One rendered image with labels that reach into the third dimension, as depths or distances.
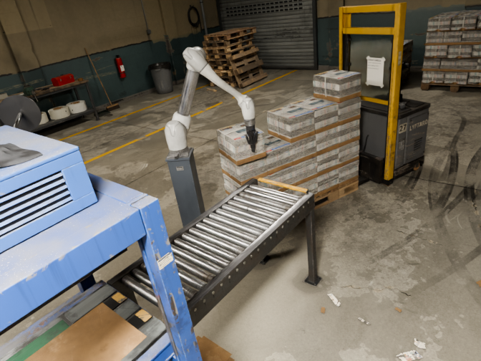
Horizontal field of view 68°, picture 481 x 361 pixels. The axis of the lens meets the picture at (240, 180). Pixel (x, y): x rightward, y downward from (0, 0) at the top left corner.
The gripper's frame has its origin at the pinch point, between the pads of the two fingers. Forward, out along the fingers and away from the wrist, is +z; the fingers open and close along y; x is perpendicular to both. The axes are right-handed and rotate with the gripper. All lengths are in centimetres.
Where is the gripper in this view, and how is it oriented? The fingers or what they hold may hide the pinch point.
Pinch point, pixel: (253, 147)
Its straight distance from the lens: 297.1
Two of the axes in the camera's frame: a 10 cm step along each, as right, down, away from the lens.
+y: -8.6, 3.3, -4.0
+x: 5.0, 3.4, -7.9
